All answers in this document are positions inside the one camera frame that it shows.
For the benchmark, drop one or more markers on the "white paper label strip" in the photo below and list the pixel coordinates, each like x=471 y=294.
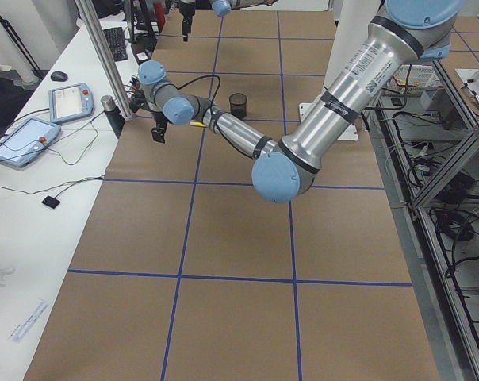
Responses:
x=22 y=329

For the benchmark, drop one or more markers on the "blue teach pendant near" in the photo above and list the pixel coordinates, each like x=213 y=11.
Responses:
x=27 y=142

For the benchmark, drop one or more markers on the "black computer mouse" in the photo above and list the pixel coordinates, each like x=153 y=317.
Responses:
x=59 y=76

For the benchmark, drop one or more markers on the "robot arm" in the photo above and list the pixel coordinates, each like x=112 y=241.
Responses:
x=223 y=7
x=402 y=32

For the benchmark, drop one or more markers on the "black mesh pen holder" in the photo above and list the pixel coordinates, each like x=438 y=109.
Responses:
x=238 y=105

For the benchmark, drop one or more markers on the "blue teach pendant far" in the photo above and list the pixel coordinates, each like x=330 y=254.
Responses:
x=70 y=103

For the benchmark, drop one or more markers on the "aluminium frame post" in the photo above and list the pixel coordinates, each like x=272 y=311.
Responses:
x=87 y=11

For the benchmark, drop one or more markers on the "yellow highlighter pen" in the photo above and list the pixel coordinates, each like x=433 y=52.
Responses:
x=197 y=124

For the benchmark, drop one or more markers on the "small black square device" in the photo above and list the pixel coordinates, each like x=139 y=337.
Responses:
x=51 y=202

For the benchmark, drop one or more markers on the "aluminium frame side rail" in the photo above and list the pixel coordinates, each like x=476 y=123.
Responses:
x=427 y=119

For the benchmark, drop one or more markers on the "dark water bottle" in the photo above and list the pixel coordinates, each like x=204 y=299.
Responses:
x=113 y=114

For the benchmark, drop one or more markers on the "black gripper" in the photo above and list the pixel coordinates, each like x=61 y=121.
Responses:
x=159 y=119
x=185 y=15

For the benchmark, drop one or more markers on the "blue teach pendant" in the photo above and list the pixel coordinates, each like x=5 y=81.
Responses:
x=70 y=103
x=27 y=142

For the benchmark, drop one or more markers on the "black keyboard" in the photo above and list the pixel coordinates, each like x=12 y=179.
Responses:
x=115 y=39

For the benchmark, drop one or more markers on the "brown paper table mat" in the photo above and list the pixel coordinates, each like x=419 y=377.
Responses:
x=184 y=273

